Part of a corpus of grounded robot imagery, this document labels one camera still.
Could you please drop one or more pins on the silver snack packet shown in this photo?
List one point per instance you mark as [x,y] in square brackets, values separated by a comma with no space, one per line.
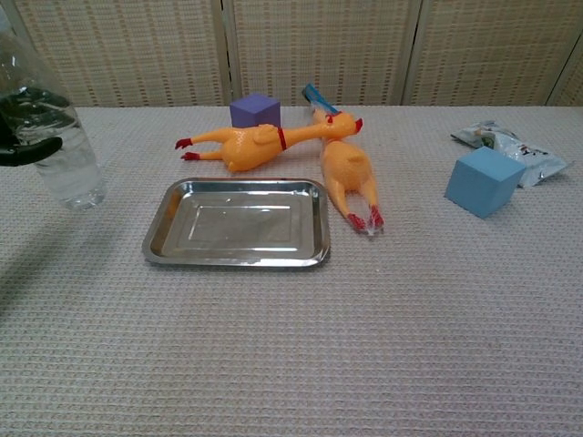
[542,159]

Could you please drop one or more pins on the pale woven tablecloth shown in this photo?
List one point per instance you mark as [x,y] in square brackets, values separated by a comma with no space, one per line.
[291,341]

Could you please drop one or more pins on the purple foam cube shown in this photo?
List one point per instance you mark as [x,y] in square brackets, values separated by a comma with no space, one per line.
[250,111]

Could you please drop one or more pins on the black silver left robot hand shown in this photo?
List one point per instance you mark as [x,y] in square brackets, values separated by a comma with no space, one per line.
[32,152]

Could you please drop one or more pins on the woven folding screen panel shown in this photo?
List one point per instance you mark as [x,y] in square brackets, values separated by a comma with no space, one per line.
[492,50]
[127,50]
[319,41]
[571,86]

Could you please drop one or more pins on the light blue foam cube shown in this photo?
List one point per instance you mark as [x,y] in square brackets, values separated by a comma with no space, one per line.
[483,182]

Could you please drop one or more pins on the rectangular stainless steel tray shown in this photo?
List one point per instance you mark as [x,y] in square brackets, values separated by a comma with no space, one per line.
[241,223]

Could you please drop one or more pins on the clear plastic bottle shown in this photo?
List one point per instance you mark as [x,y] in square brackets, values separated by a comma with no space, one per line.
[73,177]

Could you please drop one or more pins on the packaged yellow rubber chicken toy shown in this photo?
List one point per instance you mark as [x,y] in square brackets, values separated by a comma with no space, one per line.
[350,173]

